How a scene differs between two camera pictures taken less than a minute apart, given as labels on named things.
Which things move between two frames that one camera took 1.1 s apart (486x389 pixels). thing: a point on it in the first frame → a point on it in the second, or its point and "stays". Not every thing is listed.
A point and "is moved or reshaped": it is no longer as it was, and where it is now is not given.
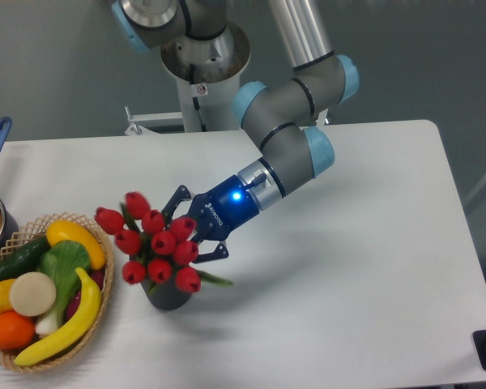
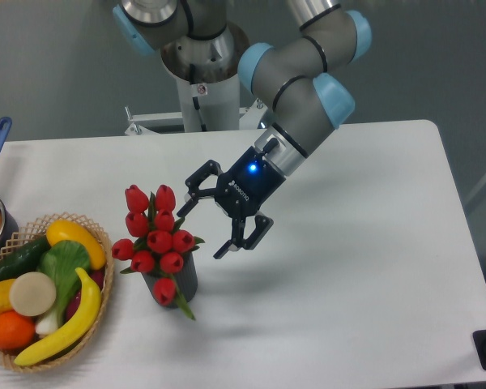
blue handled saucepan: (0, 222) stays
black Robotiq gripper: (217, 211) → (242, 190)
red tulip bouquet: (162, 250) is moved or reshaped
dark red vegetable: (98, 276) stays
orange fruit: (10, 331) stays
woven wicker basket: (27, 232) stays
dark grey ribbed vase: (165, 295) → (186, 279)
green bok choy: (65, 262) stays
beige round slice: (32, 293) stays
